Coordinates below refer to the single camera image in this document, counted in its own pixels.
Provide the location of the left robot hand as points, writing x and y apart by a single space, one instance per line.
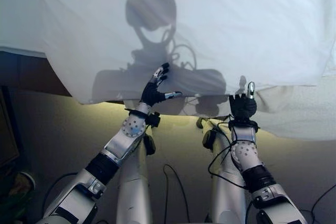
151 93

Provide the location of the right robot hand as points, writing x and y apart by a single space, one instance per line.
242 106

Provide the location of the white bed sheet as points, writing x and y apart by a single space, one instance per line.
183 30

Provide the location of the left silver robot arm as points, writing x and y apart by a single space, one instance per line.
105 166

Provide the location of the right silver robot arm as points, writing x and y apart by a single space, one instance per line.
258 179

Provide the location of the right silver robot leg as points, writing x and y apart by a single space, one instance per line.
223 176

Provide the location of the silver robot leg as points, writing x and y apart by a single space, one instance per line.
134 179
223 176

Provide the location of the left silver robot leg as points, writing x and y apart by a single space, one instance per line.
134 179

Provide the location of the dark cabinet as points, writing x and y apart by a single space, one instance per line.
8 132

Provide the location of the green yellow object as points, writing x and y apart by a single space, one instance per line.
17 195

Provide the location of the dark wooden bed frame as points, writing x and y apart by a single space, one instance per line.
29 73

